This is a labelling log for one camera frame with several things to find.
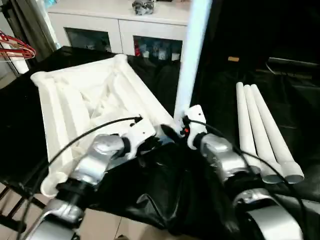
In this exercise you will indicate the white plastic table leg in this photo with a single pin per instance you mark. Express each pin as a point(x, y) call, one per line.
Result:
point(243, 120)
point(192, 50)
point(257, 130)
point(272, 130)

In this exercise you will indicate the white plastic table top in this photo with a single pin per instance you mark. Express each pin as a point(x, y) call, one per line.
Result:
point(75, 100)

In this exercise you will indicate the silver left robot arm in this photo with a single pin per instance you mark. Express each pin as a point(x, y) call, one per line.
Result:
point(97, 160)

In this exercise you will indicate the small tan label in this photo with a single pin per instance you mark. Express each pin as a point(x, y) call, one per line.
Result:
point(233, 59)

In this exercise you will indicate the white sideboard cabinet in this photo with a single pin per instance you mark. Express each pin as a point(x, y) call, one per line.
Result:
point(112, 20)

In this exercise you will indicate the dark glittery ornament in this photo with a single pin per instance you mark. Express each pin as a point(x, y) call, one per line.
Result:
point(143, 7)

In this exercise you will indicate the red and white bundle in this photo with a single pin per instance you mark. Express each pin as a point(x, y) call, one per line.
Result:
point(17, 48)

